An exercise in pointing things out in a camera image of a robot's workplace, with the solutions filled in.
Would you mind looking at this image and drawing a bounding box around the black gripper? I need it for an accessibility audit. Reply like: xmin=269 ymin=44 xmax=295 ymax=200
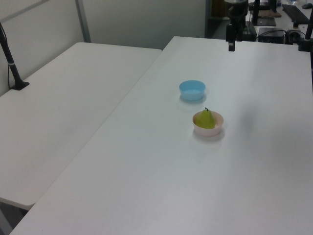
xmin=224 ymin=0 xmax=247 ymax=52

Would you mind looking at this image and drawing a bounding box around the green pear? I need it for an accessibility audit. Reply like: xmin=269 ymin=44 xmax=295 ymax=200
xmin=196 ymin=107 xmax=216 ymax=130

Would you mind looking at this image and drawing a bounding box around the blue plastic bowl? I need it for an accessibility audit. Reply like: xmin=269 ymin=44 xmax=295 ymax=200
xmin=179 ymin=80 xmax=206 ymax=101

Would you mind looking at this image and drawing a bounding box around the pink plastic bowl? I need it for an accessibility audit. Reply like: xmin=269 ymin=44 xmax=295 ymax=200
xmin=192 ymin=111 xmax=225 ymax=137

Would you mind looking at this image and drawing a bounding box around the black monitor stand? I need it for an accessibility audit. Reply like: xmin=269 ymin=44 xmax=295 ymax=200
xmin=247 ymin=0 xmax=277 ymax=26

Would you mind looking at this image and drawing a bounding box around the black electronics box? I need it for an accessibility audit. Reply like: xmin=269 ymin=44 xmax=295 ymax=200
xmin=258 ymin=27 xmax=287 ymax=44

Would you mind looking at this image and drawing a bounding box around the brown board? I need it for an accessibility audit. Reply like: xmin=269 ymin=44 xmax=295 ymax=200
xmin=249 ymin=9 xmax=282 ymax=19

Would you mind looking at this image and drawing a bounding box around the black keyboard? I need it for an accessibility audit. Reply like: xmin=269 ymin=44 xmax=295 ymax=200
xmin=281 ymin=3 xmax=311 ymax=24

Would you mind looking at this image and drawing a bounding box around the black clamp pole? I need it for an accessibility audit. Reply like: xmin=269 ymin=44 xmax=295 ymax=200
xmin=297 ymin=11 xmax=313 ymax=52

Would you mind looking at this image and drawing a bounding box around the white side table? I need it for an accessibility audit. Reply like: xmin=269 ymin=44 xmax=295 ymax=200
xmin=0 ymin=42 xmax=163 ymax=210

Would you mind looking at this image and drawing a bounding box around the black pole with white band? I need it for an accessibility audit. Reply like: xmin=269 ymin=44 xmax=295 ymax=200
xmin=0 ymin=22 xmax=30 ymax=92

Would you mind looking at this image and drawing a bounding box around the grey metal partition post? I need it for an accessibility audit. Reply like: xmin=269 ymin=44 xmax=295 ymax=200
xmin=74 ymin=0 xmax=92 ymax=44

